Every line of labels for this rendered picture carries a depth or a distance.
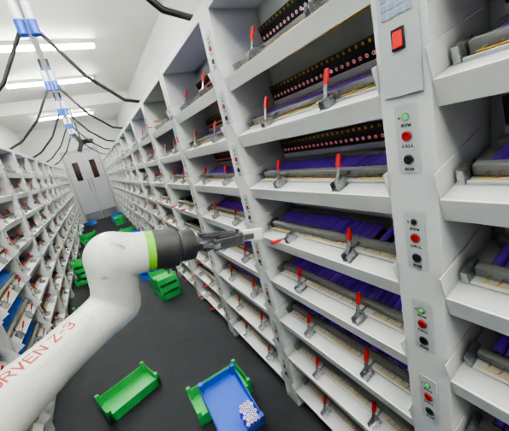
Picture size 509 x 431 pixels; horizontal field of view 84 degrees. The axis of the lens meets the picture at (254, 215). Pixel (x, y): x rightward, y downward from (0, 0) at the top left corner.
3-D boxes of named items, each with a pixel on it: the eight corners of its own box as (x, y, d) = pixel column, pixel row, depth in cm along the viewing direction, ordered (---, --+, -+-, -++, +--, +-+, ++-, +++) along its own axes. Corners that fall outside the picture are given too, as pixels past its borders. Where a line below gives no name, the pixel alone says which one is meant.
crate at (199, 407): (201, 427, 138) (197, 414, 136) (189, 398, 156) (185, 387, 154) (253, 391, 152) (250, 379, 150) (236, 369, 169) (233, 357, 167)
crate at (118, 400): (112, 424, 151) (107, 413, 149) (98, 407, 164) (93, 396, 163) (161, 383, 171) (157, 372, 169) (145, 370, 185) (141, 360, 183)
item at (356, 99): (387, 117, 55) (364, 44, 50) (242, 147, 107) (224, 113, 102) (440, 75, 62) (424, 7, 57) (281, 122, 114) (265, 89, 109)
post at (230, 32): (298, 406, 137) (204, -4, 94) (287, 393, 146) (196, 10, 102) (328, 382, 146) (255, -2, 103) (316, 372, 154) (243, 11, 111)
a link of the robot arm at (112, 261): (79, 253, 52) (78, 226, 60) (86, 305, 57) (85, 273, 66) (157, 241, 59) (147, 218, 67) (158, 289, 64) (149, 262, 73)
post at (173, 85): (235, 337, 198) (160, 67, 155) (229, 330, 206) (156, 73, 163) (259, 323, 207) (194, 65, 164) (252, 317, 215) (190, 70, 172)
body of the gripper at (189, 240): (174, 256, 72) (209, 250, 77) (184, 266, 65) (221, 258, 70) (172, 228, 71) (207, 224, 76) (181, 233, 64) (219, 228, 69)
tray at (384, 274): (404, 297, 65) (393, 266, 61) (264, 244, 117) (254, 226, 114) (448, 243, 72) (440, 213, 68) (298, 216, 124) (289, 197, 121)
